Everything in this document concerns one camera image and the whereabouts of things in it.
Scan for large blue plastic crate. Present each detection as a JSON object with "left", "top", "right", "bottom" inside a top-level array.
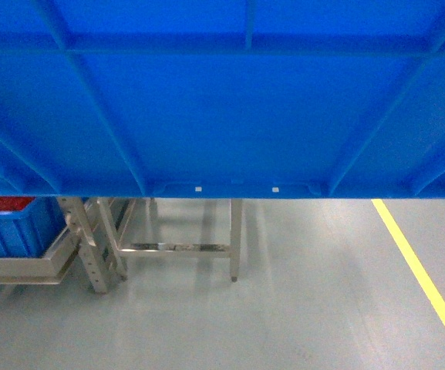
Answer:
[{"left": 0, "top": 1, "right": 445, "bottom": 199}]

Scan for steel roller shelf rack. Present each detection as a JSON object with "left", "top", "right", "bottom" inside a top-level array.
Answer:
[{"left": 0, "top": 197, "right": 135, "bottom": 294}]

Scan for blue crate with red parts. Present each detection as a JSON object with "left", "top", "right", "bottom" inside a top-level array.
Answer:
[{"left": 0, "top": 197, "right": 65, "bottom": 258}]

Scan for red parts in crate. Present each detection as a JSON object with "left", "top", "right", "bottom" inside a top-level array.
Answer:
[{"left": 0, "top": 197, "right": 35, "bottom": 212}]

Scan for stainless steel table frame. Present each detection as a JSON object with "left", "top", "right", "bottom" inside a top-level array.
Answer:
[{"left": 100, "top": 198, "right": 243, "bottom": 282}]

